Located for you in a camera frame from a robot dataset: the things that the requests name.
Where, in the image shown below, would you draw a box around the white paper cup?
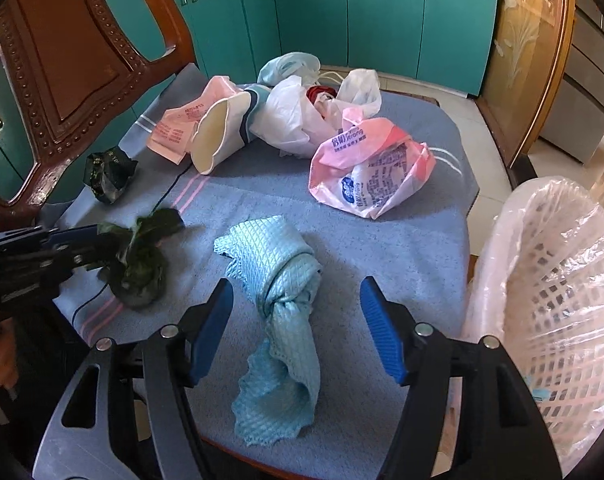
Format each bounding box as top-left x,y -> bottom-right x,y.
188,90 -> 254,174

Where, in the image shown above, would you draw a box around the dark green leaf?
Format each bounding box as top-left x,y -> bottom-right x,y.
96,208 -> 185,309

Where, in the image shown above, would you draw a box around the carved wooden chair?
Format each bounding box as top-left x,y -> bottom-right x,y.
0,0 -> 195,231

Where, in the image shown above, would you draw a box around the light blue knotted cloth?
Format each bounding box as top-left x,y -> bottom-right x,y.
214,216 -> 323,446

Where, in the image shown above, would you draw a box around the red item in bag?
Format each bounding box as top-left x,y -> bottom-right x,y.
306,84 -> 338,104

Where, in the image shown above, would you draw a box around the blue striped towel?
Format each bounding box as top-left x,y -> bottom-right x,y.
56,67 -> 478,479

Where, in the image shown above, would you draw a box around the wooden glass door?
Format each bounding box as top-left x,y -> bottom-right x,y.
476,0 -> 576,168

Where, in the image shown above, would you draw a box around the light blue face mask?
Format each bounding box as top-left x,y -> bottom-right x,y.
257,52 -> 321,87

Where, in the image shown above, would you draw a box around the teal kitchen cabinets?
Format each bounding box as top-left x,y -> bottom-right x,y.
0,0 -> 499,204

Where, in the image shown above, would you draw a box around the grey refrigerator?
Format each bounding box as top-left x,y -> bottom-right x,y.
540,0 -> 604,164

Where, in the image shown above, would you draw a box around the pink paper bag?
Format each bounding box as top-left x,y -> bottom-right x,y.
147,76 -> 244,165

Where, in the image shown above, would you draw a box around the pink lined trash basket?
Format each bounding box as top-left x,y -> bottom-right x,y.
461,177 -> 604,474

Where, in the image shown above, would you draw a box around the small white plastic bag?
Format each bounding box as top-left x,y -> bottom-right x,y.
329,68 -> 382,118

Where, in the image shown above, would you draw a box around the dark green wrapper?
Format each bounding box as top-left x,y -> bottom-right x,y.
83,146 -> 137,205

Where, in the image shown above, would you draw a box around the pink white printed plastic bag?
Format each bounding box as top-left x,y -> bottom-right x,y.
308,107 -> 435,220

